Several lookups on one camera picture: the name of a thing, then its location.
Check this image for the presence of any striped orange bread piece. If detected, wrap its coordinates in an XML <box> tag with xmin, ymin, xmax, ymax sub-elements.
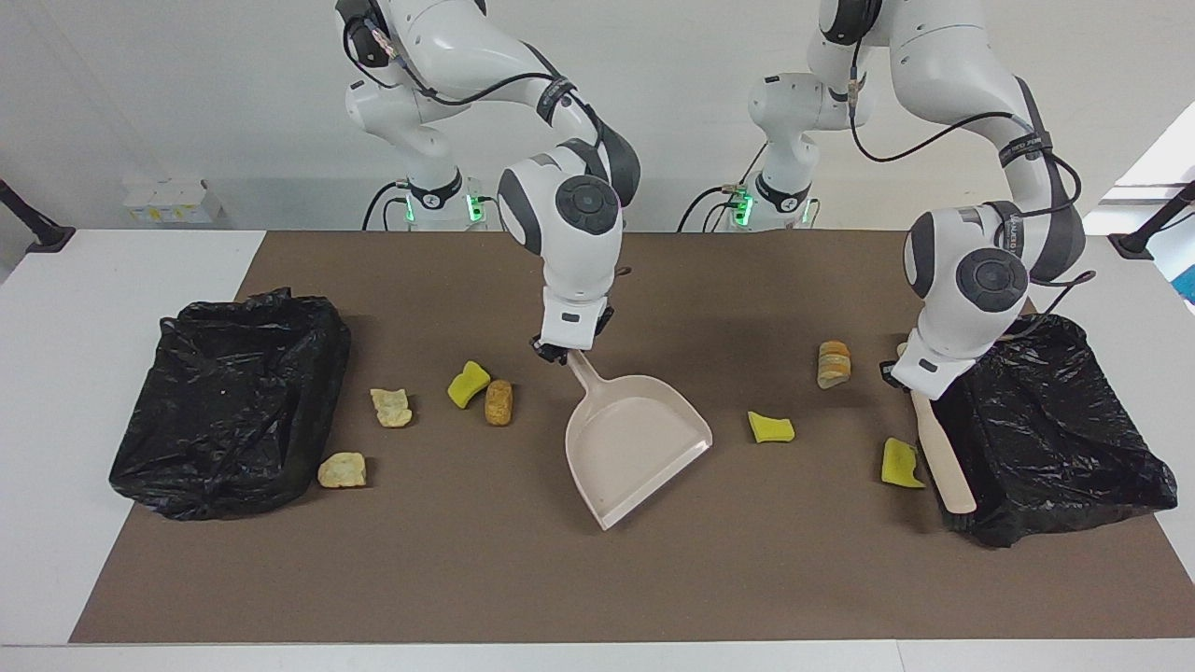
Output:
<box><xmin>817</xmin><ymin>340</ymin><xmax>852</xmax><ymax>390</ymax></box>

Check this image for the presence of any beige hand brush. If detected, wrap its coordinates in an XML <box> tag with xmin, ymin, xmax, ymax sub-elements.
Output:
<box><xmin>896</xmin><ymin>341</ymin><xmax>978</xmax><ymax>515</ymax></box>

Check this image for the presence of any notched yellow sponge block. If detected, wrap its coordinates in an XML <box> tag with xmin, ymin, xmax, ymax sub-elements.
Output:
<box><xmin>881</xmin><ymin>437</ymin><xmax>927</xmax><ymax>490</ymax></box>

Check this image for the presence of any beige plastic dustpan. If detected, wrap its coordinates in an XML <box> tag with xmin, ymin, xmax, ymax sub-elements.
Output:
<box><xmin>564</xmin><ymin>349</ymin><xmax>714</xmax><ymax>532</ymax></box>

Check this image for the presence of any small curved yellow sponge piece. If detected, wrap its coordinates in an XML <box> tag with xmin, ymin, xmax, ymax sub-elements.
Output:
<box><xmin>747</xmin><ymin>411</ymin><xmax>796</xmax><ymax>444</ymax></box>

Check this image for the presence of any angular pale food chunk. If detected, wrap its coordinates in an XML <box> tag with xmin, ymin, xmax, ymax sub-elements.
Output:
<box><xmin>370</xmin><ymin>386</ymin><xmax>414</xmax><ymax>429</ymax></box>

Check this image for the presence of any oval pale food chunk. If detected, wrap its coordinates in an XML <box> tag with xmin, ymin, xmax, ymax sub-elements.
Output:
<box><xmin>317</xmin><ymin>452</ymin><xmax>368</xmax><ymax>490</ymax></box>

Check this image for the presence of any bin with black trash bag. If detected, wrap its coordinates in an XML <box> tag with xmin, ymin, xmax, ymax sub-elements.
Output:
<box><xmin>920</xmin><ymin>313</ymin><xmax>1179</xmax><ymax>549</ymax></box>
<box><xmin>108</xmin><ymin>287</ymin><xmax>353</xmax><ymax>522</ymax></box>

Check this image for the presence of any brown table mat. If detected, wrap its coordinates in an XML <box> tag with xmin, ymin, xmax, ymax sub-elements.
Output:
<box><xmin>70</xmin><ymin>230</ymin><xmax>1195</xmax><ymax>645</ymax></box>

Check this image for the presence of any small white box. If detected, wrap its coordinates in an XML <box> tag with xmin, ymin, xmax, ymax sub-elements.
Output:
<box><xmin>177</xmin><ymin>179</ymin><xmax>224</xmax><ymax>223</ymax></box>

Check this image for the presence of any black base cable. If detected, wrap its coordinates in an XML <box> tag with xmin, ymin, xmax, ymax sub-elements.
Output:
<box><xmin>362</xmin><ymin>182</ymin><xmax>412</xmax><ymax>231</ymax></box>
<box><xmin>677</xmin><ymin>140</ymin><xmax>771</xmax><ymax>232</ymax></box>

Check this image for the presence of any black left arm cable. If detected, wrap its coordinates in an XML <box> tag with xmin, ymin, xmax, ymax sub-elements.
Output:
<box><xmin>845</xmin><ymin>56</ymin><xmax>1098</xmax><ymax>337</ymax></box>

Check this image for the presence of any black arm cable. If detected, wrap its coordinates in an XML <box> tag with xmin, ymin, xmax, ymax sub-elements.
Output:
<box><xmin>344</xmin><ymin>14</ymin><xmax>645</xmax><ymax>281</ymax></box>
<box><xmin>845</xmin><ymin>56</ymin><xmax>1098</xmax><ymax>337</ymax></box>

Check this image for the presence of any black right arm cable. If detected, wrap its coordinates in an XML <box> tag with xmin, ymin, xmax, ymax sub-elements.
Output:
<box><xmin>344</xmin><ymin>14</ymin><xmax>645</xmax><ymax>281</ymax></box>

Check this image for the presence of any black camera stand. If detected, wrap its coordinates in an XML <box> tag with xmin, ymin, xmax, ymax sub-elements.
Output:
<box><xmin>0</xmin><ymin>179</ymin><xmax>76</xmax><ymax>255</ymax></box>
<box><xmin>1109</xmin><ymin>180</ymin><xmax>1195</xmax><ymax>260</ymax></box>

